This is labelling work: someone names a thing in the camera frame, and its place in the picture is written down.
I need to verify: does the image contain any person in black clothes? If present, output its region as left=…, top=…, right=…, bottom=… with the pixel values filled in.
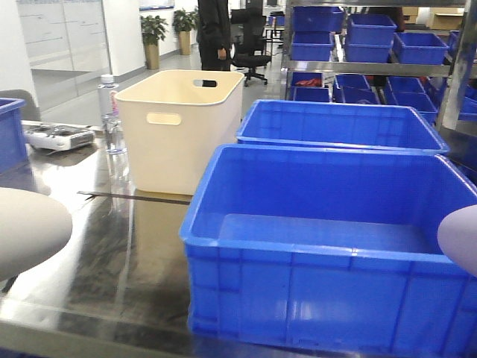
left=197, top=0, right=232, bottom=72

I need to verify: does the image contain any cream plastic basket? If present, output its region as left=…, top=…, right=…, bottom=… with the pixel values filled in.
left=116, top=69, right=244, bottom=195

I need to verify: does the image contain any white remote controller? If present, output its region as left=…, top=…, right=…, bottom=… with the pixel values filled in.
left=24, top=125, right=95, bottom=151

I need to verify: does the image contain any blue bin at left edge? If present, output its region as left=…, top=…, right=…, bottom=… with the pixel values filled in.
left=1, top=98, right=28, bottom=173

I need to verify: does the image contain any lavender plastic cup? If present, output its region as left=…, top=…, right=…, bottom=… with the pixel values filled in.
left=437, top=205, right=476, bottom=277

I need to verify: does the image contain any blue plastic bin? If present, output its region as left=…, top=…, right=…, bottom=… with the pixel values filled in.
left=180, top=145, right=476, bottom=357
left=236, top=100, right=449, bottom=155

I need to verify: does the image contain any rear blue plastic bin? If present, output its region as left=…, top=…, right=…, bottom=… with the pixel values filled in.
left=236, top=100, right=449, bottom=155

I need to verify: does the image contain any cream plastic cup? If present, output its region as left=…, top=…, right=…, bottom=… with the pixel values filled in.
left=1, top=187, right=73, bottom=281

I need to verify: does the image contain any metal shelf with blue bins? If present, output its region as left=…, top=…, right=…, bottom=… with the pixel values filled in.
left=281, top=1, right=476, bottom=131

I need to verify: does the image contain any black office chair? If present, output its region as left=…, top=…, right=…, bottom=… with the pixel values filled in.
left=230, top=8, right=271, bottom=87

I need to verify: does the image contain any clear water bottle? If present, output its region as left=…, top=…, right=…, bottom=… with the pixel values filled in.
left=98, top=74, right=126, bottom=154

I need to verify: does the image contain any potted plant in gold pot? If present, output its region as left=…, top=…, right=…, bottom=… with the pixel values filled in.
left=140, top=15, right=168, bottom=69

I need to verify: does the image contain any front blue plastic bin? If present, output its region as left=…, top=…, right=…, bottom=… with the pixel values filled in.
left=180, top=145, right=476, bottom=357

